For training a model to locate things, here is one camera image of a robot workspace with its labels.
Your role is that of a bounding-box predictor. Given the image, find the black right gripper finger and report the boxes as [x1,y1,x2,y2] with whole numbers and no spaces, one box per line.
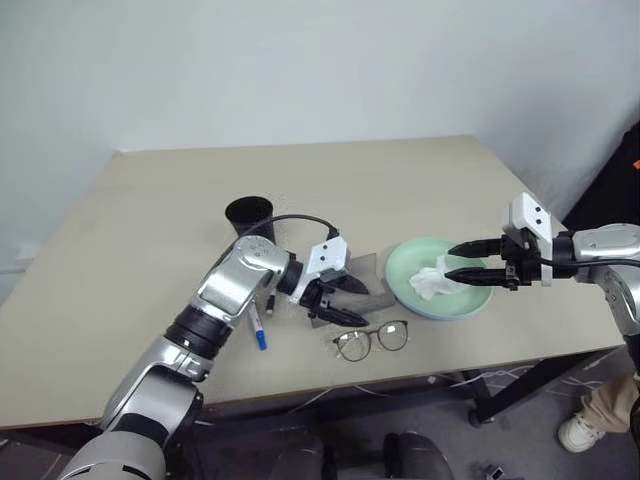
[445,267,509,288]
[446,238,504,260]

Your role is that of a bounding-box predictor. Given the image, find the white sneaker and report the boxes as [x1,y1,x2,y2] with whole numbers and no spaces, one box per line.
[558,411,607,454]

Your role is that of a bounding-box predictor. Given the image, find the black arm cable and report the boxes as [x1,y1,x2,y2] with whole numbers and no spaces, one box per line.
[238,214,341,245]
[529,254,640,269]

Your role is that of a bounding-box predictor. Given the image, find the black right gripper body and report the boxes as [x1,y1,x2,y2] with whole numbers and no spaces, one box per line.
[499,227,544,292]

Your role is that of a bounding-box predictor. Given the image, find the beige trouser leg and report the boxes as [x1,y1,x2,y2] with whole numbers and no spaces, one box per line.
[581,371,640,437]

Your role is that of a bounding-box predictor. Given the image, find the white tissue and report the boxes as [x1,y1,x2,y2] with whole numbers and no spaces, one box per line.
[409,254,465,302]

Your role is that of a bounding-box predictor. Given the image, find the black object with orange mark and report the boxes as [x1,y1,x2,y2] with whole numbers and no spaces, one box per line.
[561,118,640,232]

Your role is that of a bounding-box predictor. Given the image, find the white floor cable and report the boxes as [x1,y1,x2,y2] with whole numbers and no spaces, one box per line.
[293,364,537,417]

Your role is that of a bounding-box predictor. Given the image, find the light green plate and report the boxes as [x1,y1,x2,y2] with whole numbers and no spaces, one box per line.
[384,236,495,319]

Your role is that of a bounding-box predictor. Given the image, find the white marker with blue cap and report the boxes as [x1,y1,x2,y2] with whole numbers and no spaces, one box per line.
[247,303,268,352]

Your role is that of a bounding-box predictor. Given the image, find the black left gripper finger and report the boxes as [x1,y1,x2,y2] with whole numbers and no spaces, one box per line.
[335,271,371,297]
[315,298,371,329]

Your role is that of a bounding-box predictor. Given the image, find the black cup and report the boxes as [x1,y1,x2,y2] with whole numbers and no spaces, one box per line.
[224,196,277,242]

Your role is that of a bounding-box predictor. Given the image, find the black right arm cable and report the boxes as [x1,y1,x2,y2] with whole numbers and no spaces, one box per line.
[529,254,640,269]

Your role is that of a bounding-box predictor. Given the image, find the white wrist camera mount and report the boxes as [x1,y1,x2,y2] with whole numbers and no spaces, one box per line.
[288,236,349,307]
[500,191,555,289]

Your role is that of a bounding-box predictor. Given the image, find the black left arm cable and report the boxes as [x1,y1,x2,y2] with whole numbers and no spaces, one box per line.
[238,214,341,245]

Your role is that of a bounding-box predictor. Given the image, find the black table frame leg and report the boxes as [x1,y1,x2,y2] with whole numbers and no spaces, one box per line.
[459,348,624,428]

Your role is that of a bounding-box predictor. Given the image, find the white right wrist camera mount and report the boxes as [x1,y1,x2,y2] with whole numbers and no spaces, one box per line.
[500,191,555,289]

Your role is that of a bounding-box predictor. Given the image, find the pale blue plate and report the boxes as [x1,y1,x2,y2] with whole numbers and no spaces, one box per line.
[399,298,490,322]

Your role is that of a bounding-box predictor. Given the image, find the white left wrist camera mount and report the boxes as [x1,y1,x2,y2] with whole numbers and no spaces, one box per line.
[288,236,349,307]

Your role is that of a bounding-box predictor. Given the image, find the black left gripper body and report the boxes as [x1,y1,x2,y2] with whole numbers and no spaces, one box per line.
[301,269,351,321]

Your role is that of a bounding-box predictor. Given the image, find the round brown-framed glasses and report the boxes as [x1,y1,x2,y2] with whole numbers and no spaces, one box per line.
[332,320,411,363]

